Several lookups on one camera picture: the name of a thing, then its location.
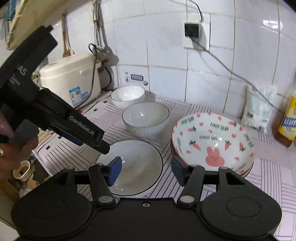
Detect white bowl black rim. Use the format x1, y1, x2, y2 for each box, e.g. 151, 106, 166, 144
96, 140, 163, 197
110, 85, 145, 110
122, 102, 170, 138

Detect pink rabbit carrot plate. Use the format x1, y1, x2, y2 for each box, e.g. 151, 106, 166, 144
171, 112, 255, 173

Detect person's left hand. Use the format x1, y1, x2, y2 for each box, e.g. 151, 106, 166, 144
1, 121, 39, 181

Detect white rice cooker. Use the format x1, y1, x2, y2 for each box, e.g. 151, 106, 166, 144
39, 53, 102, 108

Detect wooden spatula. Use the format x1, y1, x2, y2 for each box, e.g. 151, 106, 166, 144
61, 14, 75, 58

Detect hanging metal ladle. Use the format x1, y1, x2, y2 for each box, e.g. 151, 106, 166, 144
90, 1, 119, 66

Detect white plastic food bag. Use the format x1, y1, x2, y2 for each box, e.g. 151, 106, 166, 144
241, 85, 278, 132

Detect yellow label oil bottle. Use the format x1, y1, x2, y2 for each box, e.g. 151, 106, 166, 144
273, 76, 295, 147

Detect blue wall sticker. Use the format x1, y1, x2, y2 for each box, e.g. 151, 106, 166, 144
125, 72, 148, 86

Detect black power cable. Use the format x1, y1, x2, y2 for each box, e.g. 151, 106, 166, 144
186, 0, 286, 114

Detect white wall socket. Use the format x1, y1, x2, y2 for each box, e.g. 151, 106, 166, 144
183, 13, 210, 51

